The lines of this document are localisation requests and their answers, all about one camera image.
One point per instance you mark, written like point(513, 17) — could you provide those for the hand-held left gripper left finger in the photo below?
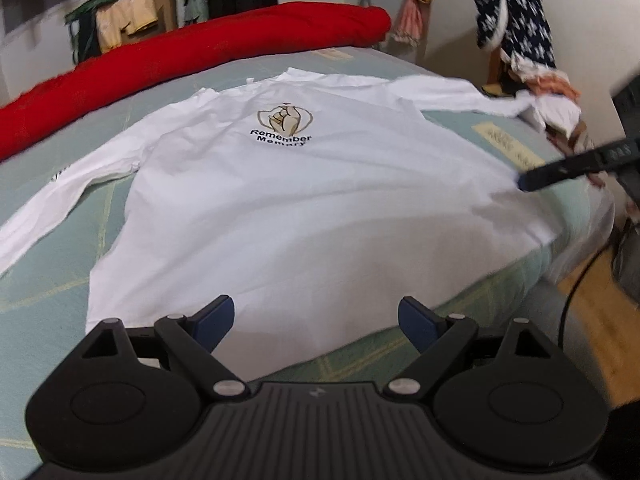
point(215, 322)

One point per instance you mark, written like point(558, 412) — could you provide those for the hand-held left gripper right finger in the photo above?
point(417, 325)

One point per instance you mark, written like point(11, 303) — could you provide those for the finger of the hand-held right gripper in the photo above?
point(550, 172)

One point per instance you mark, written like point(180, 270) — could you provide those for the white printed t-shirt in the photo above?
point(300, 200)

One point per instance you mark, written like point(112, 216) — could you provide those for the pile of light clothes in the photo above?
point(555, 105)

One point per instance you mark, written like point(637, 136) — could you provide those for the yellow hanging clothes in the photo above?
point(125, 17)

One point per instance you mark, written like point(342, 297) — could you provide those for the wooden chair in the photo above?
point(495, 72)

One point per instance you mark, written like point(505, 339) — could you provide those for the navy star-printed garment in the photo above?
point(520, 20)

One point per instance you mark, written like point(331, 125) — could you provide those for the light green checked bed sheet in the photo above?
point(45, 320)

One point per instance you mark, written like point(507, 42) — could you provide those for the pink white curtain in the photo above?
point(415, 10)

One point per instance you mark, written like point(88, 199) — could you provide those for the red blanket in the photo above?
point(200, 50)

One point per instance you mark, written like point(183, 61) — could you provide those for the light green hanging garment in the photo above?
point(192, 5)

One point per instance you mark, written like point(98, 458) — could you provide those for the wooden cabinet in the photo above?
point(165, 7)

